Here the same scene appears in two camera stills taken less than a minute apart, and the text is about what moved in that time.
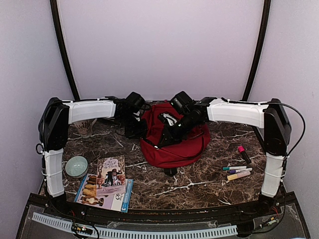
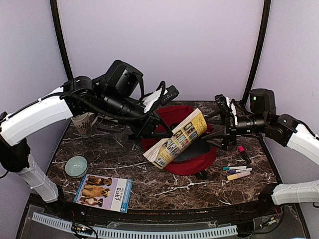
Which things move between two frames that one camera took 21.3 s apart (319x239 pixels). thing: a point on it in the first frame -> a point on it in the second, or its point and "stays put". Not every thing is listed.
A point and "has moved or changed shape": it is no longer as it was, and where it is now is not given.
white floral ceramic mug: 84,127 stays put
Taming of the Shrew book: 111,176 -> 162,153
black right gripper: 171,138 -> 231,130
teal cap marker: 231,168 stays put
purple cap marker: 233,171 stays put
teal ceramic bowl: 77,167 stays put
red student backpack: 175,154 has moved or changed shape
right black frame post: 256,63 stays put
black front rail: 278,207 stays put
